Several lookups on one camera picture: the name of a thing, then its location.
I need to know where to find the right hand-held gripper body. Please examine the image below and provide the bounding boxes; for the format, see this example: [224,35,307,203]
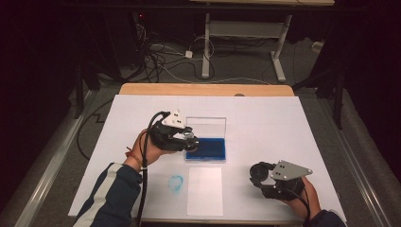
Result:
[258,160,314,201]

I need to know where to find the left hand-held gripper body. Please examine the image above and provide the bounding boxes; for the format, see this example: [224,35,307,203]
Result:
[148,109,187,152]

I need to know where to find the black round stamp cap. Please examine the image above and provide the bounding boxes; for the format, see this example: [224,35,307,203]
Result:
[249,161,276,188]

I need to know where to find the blue ink pad clear case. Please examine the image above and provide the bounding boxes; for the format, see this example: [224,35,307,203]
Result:
[184,116,228,163]

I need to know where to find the person's right hand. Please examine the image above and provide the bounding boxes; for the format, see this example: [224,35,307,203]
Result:
[282,176,322,221]

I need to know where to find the person's left hand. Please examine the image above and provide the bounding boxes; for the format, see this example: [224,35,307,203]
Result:
[124,128,178,173]

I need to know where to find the large white table cover sheet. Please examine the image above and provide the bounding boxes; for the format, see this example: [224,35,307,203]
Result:
[68,94,347,222]

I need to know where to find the wooden table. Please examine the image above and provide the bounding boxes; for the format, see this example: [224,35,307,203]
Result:
[117,82,306,226]

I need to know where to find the small white paper sheet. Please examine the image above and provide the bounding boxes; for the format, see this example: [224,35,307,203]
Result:
[186,166,224,218]

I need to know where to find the white-legged desk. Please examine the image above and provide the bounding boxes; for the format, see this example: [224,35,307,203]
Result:
[188,0,336,83]

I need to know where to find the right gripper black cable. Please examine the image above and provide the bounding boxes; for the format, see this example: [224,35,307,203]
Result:
[282,187,313,227]

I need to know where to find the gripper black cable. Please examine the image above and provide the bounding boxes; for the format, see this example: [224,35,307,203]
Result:
[282,187,313,227]
[135,110,172,227]

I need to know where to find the red string bracelet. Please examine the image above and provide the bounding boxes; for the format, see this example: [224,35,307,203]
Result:
[125,146,144,167]

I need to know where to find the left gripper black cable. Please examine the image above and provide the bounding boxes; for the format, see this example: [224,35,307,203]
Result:
[135,110,172,227]

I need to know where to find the tangle of floor cables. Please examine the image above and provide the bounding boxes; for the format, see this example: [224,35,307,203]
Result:
[135,23,217,83]

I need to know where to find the aluminium floor rail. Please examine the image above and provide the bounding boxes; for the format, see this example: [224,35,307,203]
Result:
[327,94,393,227]
[13,89,99,227]

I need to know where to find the black floor cable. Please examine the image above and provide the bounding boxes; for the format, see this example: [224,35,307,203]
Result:
[76,98,115,161]

